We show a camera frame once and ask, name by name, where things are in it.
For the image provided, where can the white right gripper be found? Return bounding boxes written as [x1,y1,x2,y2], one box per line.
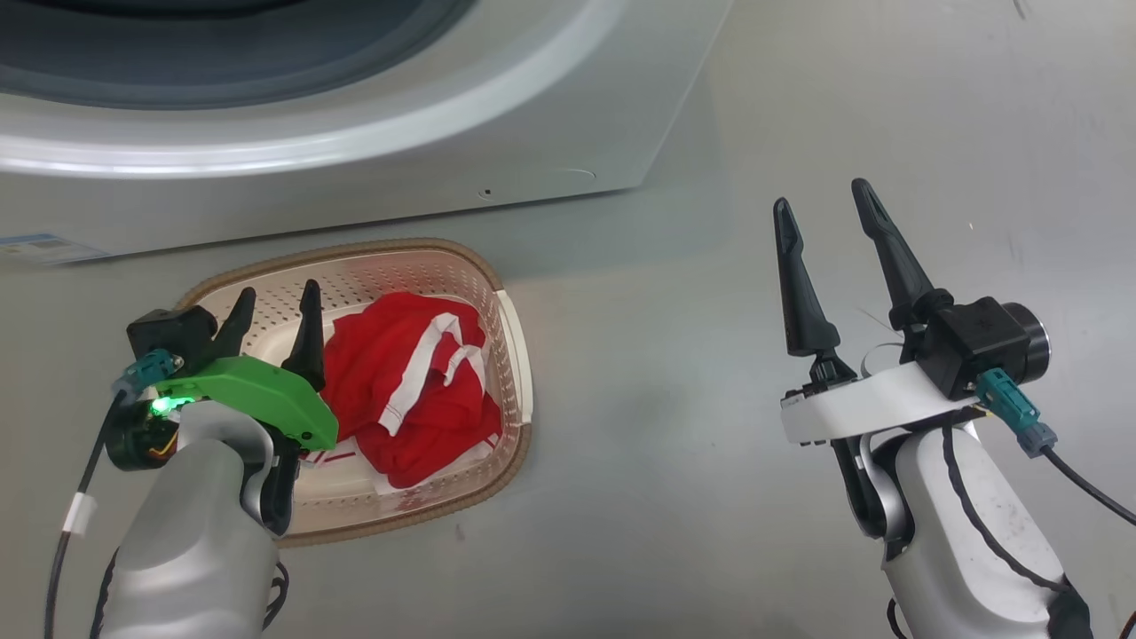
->
[773,177,986,539]

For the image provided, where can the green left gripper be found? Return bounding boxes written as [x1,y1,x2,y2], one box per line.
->
[155,280,340,538]

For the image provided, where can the red garment with white stripes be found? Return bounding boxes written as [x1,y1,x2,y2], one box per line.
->
[302,290,505,490]

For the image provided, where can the cream perforated laundry basket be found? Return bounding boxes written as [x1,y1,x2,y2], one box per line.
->
[173,237,534,548]

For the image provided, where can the white front-load washing machine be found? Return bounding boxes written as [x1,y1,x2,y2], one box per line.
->
[0,0,735,269]

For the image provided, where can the grey rubber door gasket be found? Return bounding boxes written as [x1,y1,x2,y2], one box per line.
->
[0,0,481,113]

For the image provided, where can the blue energy label sticker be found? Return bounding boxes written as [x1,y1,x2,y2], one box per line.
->
[0,233,114,268]

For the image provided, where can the teal left camera connector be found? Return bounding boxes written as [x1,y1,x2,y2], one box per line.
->
[112,348,184,397]

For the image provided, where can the teal camera connector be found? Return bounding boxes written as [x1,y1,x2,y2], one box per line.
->
[112,348,184,397]
[975,367,1060,459]

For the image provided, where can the teal right camera connector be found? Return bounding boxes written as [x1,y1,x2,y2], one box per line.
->
[975,367,1060,459]

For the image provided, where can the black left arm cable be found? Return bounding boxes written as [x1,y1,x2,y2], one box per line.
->
[43,389,127,639]

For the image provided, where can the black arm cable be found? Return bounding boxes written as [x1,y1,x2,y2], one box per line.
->
[939,417,1077,594]
[43,389,127,639]

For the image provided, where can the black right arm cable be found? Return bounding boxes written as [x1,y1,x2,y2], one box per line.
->
[939,417,1077,594]

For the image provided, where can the black right camera cable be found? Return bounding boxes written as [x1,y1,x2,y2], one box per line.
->
[1042,444,1136,526]

